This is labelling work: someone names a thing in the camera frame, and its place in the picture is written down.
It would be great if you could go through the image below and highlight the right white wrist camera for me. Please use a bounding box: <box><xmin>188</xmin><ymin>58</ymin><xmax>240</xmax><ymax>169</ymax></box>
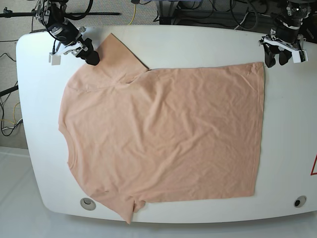
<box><xmin>49</xmin><ymin>54</ymin><xmax>61</xmax><ymax>65</ymax></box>

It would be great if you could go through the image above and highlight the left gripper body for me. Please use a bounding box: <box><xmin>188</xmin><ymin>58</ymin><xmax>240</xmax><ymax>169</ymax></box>
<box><xmin>259</xmin><ymin>29</ymin><xmax>305</xmax><ymax>56</ymax></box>

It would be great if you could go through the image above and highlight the red triangle sticker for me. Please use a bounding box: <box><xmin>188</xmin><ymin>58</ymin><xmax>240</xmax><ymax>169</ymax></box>
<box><xmin>311</xmin><ymin>156</ymin><xmax>317</xmax><ymax>176</ymax></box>

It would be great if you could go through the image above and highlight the white cable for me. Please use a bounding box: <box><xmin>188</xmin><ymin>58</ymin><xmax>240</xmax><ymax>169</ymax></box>
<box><xmin>234</xmin><ymin>11</ymin><xmax>249</xmax><ymax>30</ymax></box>

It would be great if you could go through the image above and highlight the left grey table grommet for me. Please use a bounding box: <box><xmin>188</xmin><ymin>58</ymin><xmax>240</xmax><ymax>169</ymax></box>
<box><xmin>80</xmin><ymin>198</ymin><xmax>96</xmax><ymax>211</ymax></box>

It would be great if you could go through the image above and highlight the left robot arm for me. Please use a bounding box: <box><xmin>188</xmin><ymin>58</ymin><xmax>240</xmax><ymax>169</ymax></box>
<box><xmin>259</xmin><ymin>0</ymin><xmax>314</xmax><ymax>68</ymax></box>

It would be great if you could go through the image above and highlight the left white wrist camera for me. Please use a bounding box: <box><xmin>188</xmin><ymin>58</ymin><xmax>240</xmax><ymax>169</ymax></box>
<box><xmin>292</xmin><ymin>50</ymin><xmax>308</xmax><ymax>63</ymax></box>

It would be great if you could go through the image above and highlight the right black table grommet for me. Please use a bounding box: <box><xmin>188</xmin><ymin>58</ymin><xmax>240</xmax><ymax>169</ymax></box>
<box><xmin>294</xmin><ymin>195</ymin><xmax>307</xmax><ymax>208</ymax></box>

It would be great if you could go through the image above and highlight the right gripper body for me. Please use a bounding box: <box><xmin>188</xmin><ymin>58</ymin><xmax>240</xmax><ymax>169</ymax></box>
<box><xmin>51</xmin><ymin>22</ymin><xmax>87</xmax><ymax>55</ymax></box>

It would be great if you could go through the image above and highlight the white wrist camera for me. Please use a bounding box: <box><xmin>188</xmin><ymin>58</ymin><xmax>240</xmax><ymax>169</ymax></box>
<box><xmin>292</xmin><ymin>50</ymin><xmax>308</xmax><ymax>63</ymax></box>
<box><xmin>49</xmin><ymin>54</ymin><xmax>61</xmax><ymax>65</ymax></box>

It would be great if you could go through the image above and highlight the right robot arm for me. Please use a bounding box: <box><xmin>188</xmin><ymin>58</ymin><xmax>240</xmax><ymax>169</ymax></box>
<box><xmin>36</xmin><ymin>0</ymin><xmax>100</xmax><ymax>66</ymax></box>

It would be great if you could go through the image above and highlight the yellow cable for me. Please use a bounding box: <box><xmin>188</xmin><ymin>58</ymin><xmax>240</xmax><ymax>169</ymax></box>
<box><xmin>129</xmin><ymin>3</ymin><xmax>138</xmax><ymax>25</ymax></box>

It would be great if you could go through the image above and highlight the peach pink T-shirt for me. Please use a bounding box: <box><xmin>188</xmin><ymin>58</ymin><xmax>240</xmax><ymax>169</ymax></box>
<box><xmin>58</xmin><ymin>34</ymin><xmax>264</xmax><ymax>222</ymax></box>

